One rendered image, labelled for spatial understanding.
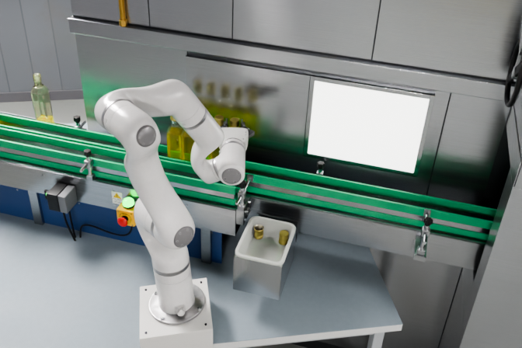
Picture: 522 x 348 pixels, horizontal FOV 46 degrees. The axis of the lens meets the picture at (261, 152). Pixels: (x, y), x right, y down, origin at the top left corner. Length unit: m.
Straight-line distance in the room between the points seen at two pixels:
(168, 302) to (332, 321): 0.60
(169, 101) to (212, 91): 0.64
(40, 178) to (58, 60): 2.62
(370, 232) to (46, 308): 1.19
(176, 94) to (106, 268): 0.99
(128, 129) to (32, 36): 3.48
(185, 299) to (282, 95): 0.79
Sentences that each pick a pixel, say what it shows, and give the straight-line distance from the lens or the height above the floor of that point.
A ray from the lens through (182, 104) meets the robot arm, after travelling 1.72.
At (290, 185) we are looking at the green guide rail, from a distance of 2.24.
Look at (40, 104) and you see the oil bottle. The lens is 2.68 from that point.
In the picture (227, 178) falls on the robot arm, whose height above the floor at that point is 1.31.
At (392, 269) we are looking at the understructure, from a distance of 2.67.
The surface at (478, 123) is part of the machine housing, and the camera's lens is 2.25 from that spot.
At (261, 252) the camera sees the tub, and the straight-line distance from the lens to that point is 2.23.
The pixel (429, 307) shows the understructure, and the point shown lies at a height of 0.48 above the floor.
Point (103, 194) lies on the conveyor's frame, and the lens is 2.44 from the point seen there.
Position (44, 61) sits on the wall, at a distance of 5.12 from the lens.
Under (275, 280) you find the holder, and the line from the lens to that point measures 2.14.
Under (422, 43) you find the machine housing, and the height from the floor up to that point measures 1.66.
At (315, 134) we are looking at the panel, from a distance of 2.30.
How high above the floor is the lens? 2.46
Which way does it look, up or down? 34 degrees down
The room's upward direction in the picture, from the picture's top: 3 degrees clockwise
